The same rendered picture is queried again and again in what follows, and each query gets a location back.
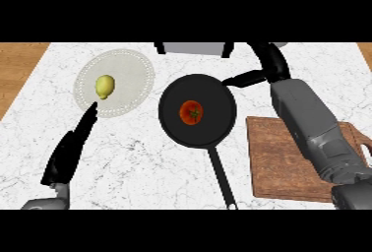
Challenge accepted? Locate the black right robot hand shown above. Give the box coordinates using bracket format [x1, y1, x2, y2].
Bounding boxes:
[221, 42, 292, 89]

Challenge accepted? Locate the black frying pan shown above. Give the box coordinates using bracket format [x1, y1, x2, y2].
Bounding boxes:
[156, 73, 239, 211]

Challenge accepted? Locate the red tomato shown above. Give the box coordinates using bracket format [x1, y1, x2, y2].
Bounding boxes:
[178, 99, 205, 126]

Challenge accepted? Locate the brown wooden cutting board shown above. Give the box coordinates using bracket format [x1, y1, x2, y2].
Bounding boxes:
[243, 115, 372, 204]

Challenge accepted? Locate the yellow-green lemon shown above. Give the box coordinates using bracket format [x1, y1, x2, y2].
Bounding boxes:
[92, 74, 116, 100]

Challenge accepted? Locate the grey pot with black handles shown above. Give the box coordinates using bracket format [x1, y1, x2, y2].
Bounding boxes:
[151, 42, 234, 59]

